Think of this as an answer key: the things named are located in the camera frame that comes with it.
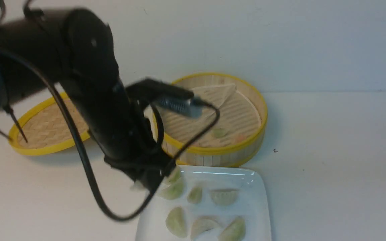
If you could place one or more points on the green dumpling plate lower left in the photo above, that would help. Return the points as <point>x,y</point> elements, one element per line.
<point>176,223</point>

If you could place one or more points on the yellow rimmed bamboo steamer lid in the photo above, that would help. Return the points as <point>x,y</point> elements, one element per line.
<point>45,129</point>

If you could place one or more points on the small green dumpling plate centre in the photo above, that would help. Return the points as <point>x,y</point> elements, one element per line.
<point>195,195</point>

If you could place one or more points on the pale dumpling plate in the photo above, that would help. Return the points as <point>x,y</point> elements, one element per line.
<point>203,224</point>
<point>224,197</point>

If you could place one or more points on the pink dumpling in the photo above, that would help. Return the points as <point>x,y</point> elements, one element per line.
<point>137,186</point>

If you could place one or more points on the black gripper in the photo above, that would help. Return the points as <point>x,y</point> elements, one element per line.
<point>149,169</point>

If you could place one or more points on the green dumpling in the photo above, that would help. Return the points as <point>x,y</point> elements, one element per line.
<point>173,191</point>
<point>219,132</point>

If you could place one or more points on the pale dumpling plate bottom centre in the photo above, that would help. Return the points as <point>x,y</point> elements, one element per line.
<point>203,224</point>

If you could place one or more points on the white steamer liner paper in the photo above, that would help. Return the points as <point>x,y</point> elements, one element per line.
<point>237,115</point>

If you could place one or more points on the green dumpling plate top left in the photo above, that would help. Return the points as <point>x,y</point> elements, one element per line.
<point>174,176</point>

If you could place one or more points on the pale dumpling plate centre right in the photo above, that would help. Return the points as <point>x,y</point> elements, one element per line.
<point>224,197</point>

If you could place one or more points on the green dumpling plate bottom right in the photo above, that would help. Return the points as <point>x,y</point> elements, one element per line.
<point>235,231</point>

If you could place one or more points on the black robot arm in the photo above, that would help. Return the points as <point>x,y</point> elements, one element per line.
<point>75,48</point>

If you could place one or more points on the yellow rimmed bamboo steamer basket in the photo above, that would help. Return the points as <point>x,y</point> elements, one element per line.
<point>233,155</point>

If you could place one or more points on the white square plate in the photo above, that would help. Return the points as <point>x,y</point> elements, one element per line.
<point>251,204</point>

